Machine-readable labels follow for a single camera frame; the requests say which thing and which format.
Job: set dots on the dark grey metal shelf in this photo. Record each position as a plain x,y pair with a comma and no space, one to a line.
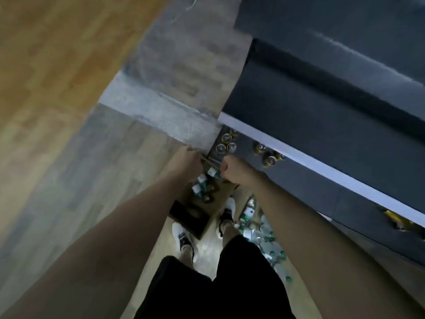
315,96

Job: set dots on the person's left hand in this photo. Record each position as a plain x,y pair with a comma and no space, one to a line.
187,162

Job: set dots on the person's right leg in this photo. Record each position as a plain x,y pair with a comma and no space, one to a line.
229,232

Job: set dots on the person's black shorts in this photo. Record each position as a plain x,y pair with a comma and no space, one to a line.
245,282

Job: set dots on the person's white left shoe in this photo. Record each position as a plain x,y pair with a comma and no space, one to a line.
181,235

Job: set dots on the person's left leg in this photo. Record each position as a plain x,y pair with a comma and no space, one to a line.
186,257

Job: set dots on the person's white shoe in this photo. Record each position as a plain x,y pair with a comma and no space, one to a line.
228,209
181,235

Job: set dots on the person's leg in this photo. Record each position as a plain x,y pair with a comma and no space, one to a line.
229,232
186,257

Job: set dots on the person's white right shoe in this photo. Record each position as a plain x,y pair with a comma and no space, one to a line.
228,209

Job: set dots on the group of small gold cans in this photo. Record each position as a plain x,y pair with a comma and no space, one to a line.
270,161

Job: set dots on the brown cardboard box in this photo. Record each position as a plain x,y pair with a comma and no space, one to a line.
191,219

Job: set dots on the person's left forearm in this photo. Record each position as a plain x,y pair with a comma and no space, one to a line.
106,255

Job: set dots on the water bottles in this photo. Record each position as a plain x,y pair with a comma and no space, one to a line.
255,235
201,189

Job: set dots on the person's right hand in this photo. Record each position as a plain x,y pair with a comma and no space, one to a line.
240,171

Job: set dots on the scattered gold drink cans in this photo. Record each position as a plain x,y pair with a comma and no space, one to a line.
396,217

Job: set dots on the person's right forearm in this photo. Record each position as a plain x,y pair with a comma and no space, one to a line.
315,255

